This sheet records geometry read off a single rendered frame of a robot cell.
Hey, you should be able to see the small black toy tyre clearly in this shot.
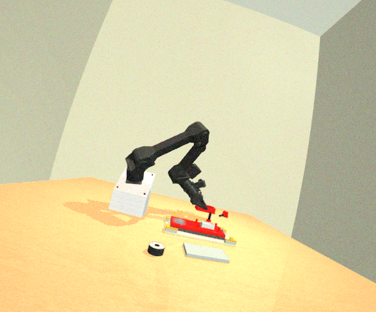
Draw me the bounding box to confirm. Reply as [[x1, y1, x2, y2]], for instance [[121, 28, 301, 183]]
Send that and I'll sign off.
[[148, 241, 165, 256]]

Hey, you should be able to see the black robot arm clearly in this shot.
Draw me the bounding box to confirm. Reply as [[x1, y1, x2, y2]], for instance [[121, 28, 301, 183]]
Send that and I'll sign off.
[[126, 121, 209, 188]]

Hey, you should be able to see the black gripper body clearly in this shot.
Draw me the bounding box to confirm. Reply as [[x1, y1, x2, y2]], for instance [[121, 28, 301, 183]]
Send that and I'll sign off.
[[182, 181, 203, 205]]

